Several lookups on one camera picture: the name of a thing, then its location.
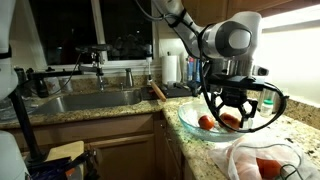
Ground under cabinet light strip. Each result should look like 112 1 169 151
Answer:
261 4 320 34

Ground white mug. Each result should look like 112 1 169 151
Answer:
43 77 62 95

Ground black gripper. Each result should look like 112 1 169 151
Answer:
209 87 259 130

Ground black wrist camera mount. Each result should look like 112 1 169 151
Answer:
205 65 270 92

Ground clear glass bowl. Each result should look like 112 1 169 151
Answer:
177 99 254 143

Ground white bottle green cap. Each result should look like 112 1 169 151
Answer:
260 99 274 118

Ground wooden wall cabinets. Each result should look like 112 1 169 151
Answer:
156 0 320 38

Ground kitchen faucet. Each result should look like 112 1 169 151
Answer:
75 44 114 92

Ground white handled brush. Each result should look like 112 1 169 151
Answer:
145 56 154 84

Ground white rounded base cover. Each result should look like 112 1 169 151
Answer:
0 129 30 180

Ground beige wooden block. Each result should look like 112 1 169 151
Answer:
44 140 86 180

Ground black counter tray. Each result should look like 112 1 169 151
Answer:
159 82 201 99

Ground wooden base cabinets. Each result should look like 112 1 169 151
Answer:
9 111 198 180

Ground wooden handle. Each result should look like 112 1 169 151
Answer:
149 80 168 103

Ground stainless steel sink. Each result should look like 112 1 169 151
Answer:
31 88 146 116

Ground steel soap dispenser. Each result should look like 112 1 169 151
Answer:
124 67 135 88

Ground tomato with green sticker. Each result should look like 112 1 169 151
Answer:
219 112 242 132

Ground black horizontal bar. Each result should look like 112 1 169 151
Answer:
26 67 84 80

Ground black stand pole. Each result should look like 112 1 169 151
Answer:
8 89 48 164

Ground black equipment with orange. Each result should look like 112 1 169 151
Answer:
26 149 99 180

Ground dark bottle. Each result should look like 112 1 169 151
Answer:
34 78 48 99

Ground pale orange tomato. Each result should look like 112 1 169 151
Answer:
227 146 258 180

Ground dark window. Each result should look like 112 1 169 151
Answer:
28 0 158 68

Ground white paper towel roll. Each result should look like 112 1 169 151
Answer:
161 54 179 85

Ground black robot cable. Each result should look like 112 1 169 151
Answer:
134 0 289 134

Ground blue spray bottle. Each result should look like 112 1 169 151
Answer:
194 58 204 84
186 56 195 83

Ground translucent plastic bag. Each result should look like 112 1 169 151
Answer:
239 142 305 180

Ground grey cup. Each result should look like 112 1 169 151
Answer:
59 78 74 94

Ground red tomato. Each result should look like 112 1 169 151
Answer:
198 114 216 131
255 157 283 180

